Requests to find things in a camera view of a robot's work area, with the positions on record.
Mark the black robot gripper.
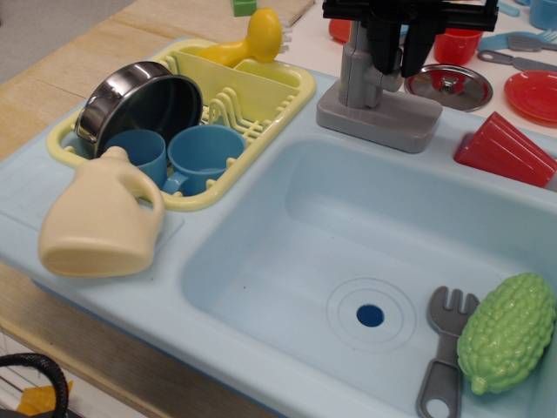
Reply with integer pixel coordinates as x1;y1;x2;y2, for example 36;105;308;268
322;0;499;78

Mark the grey toy faucet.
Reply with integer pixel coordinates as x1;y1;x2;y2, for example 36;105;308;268
316;21;443;153

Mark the red bowl background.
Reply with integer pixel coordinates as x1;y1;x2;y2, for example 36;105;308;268
433;29;484;66

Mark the red cup background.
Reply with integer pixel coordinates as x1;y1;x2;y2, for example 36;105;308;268
328;18;351;44

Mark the steel pot lid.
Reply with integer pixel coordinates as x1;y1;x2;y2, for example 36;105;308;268
404;64;493;112

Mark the blue toy utensil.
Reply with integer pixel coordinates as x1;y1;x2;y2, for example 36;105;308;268
477;31;537;51

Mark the grey toy spatula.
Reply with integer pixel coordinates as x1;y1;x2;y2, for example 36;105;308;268
507;34;557;51

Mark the grey toy spoon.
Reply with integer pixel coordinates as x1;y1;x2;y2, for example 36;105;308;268
477;50;556;72

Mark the yellow dish brush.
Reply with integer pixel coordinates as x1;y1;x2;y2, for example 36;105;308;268
198;7;292;68

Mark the red plastic cup lying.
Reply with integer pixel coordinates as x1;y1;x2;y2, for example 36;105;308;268
453;112;556;188

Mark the red plastic plate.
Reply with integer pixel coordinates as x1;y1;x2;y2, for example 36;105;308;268
504;70;556;125

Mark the blue cup background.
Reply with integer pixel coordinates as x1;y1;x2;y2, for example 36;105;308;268
529;0;557;30

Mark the yellow dish rack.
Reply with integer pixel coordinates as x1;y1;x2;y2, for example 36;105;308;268
45;39;317;213

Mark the green block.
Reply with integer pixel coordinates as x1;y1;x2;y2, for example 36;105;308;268
232;0;258;17

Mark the steel cooking pot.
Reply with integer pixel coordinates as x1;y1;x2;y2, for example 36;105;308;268
74;61;203;158

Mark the light blue toy sink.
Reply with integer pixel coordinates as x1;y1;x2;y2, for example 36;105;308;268
1;101;556;417

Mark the blue cup left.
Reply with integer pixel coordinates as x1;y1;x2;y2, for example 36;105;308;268
104;129;167;189

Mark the green bitter melon toy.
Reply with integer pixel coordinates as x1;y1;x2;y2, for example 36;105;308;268
457;273;556;395

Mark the grey toy fork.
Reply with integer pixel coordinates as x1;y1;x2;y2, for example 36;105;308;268
416;286;480;417

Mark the cream detergent bottle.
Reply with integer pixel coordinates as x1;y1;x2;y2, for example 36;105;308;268
38;146;164;278

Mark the orange paper piece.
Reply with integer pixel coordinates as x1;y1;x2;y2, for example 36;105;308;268
16;386;57;416

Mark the blue cup with handle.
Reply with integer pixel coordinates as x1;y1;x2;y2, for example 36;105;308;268
163;125;245;196

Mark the black cable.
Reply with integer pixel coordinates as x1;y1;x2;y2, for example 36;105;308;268
0;353;70;418

